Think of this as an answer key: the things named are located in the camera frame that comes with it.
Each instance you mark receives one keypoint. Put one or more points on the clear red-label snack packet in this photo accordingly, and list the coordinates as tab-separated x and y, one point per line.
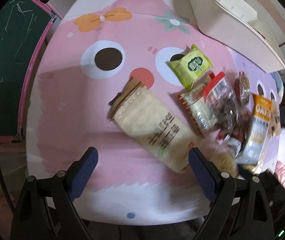
222	102

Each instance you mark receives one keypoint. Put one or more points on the green chalkboard with pink frame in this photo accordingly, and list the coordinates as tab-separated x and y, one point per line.
5	62

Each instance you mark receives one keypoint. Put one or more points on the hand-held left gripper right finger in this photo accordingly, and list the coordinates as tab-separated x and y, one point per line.
203	177

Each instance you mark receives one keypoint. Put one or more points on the beige cracker packet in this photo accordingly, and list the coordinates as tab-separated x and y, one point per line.
152	125

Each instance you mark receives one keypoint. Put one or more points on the small orange snack packet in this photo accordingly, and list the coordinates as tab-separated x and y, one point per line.
275	120

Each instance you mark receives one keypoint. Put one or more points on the orange white snack packet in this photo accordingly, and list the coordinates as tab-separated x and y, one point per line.
257	130

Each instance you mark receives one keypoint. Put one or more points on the white plastic storage bin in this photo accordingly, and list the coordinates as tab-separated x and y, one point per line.
222	22

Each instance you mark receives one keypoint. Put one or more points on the green snack packet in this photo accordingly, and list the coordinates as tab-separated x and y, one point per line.
191	65

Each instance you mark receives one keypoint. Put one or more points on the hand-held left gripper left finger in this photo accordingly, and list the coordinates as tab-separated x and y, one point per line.
83	177

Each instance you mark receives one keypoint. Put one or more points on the red white snack packet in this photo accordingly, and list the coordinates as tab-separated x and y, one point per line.
195	107

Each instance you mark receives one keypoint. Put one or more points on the yellow puff snack packet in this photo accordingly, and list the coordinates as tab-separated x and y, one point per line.
223	163

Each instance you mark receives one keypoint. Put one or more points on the dark red snack packet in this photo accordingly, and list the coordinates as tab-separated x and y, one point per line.
235	133

